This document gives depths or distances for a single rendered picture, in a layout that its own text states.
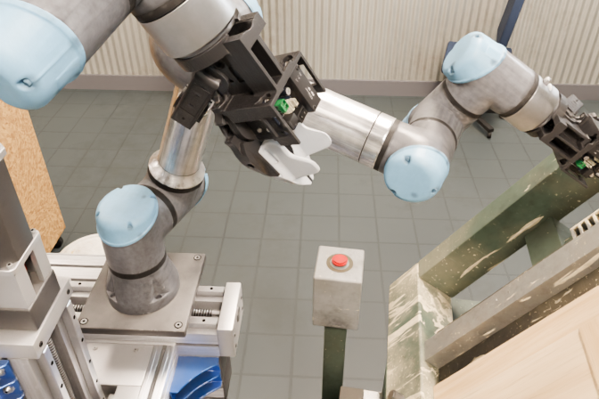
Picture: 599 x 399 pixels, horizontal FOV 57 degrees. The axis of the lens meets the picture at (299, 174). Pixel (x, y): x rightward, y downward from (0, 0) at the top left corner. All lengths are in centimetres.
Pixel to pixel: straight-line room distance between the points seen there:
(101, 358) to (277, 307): 138
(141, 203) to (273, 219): 194
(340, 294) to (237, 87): 95
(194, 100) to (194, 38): 10
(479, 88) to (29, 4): 58
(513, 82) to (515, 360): 53
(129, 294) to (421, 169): 68
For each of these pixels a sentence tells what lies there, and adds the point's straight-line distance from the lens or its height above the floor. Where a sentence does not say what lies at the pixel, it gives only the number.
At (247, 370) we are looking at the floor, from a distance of 235.
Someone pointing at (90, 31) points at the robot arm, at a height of 178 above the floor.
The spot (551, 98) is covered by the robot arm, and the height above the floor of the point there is 157.
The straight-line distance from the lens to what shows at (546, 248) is 128.
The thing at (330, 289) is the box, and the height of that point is 89.
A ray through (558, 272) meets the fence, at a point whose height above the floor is 120.
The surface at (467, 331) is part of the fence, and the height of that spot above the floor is 101.
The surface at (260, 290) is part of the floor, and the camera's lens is 261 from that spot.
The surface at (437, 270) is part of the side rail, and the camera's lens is 141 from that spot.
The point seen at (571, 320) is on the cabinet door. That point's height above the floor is 118.
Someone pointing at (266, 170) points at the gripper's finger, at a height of 159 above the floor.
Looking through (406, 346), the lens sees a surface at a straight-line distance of 134.
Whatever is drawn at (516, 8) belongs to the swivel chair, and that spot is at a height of 82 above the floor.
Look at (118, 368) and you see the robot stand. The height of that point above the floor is 95.
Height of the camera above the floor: 192
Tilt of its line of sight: 35 degrees down
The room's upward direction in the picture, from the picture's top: straight up
